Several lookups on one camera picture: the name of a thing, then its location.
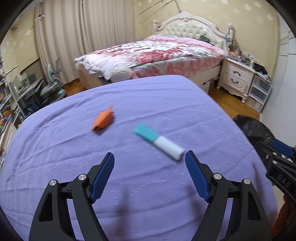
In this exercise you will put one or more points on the floral pink quilt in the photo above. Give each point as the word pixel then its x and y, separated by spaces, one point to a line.
pixel 152 56

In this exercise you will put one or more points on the orange folded paper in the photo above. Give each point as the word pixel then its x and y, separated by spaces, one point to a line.
pixel 103 120

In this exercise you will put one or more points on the beige curtains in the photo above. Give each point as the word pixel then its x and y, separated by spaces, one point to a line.
pixel 66 30

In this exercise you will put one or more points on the grey study desk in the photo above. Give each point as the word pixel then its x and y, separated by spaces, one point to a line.
pixel 22 91

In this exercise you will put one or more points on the clear plastic drawer unit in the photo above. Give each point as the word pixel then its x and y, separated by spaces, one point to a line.
pixel 259 92

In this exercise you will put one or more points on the white nightstand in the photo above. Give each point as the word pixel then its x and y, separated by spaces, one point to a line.
pixel 236 78

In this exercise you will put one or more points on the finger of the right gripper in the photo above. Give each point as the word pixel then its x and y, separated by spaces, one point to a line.
pixel 284 149

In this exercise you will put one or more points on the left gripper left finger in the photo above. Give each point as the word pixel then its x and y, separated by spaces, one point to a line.
pixel 52 219

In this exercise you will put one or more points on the white bookshelf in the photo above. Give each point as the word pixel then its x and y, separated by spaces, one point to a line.
pixel 10 108

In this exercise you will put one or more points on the black trash bag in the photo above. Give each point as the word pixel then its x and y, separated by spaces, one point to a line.
pixel 254 130

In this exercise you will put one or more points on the purple bed sheet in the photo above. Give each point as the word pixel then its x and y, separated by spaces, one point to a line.
pixel 148 196

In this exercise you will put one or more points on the grey desk chair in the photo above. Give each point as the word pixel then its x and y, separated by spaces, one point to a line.
pixel 54 91

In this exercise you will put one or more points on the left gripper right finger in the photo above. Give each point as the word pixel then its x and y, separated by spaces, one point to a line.
pixel 248 220

